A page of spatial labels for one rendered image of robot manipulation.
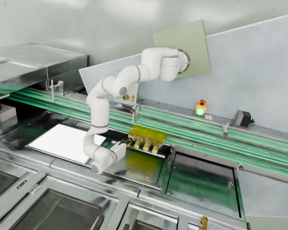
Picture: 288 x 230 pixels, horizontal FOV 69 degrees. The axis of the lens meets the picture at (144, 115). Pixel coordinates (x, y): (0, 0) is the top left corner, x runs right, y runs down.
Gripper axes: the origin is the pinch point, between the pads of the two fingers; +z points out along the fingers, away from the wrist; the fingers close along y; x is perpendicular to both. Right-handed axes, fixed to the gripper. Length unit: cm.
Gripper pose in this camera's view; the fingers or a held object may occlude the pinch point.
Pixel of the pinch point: (127, 144)
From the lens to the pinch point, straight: 130.6
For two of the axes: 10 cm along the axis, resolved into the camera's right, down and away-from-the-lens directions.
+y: 1.6, -8.7, -4.6
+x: -8.5, -3.6, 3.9
